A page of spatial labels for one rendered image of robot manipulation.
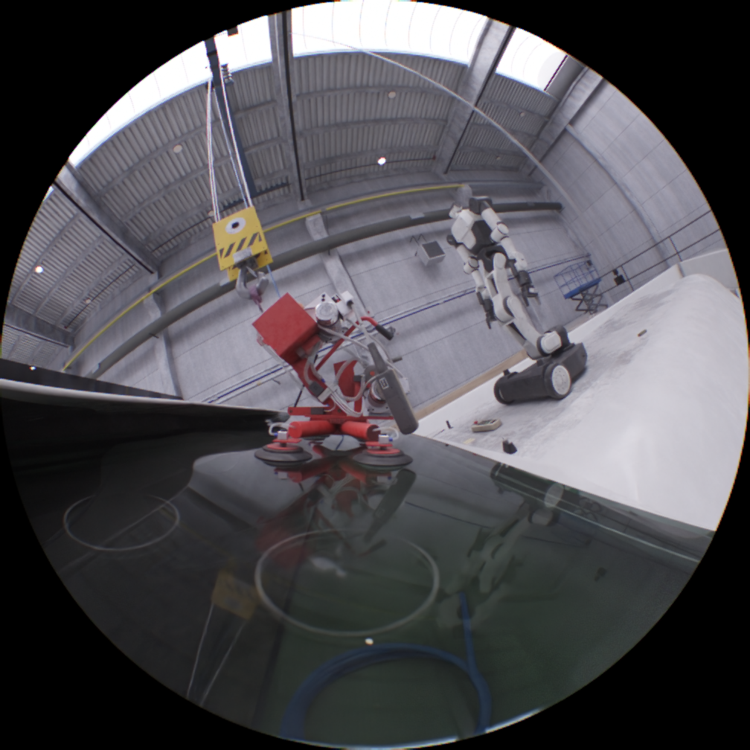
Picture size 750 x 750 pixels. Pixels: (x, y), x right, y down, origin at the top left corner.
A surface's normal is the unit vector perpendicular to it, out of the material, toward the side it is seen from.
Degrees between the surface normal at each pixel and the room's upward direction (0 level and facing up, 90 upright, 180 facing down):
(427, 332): 90
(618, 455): 21
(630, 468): 27
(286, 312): 90
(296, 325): 90
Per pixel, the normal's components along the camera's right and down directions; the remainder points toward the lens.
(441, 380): 0.11, -0.14
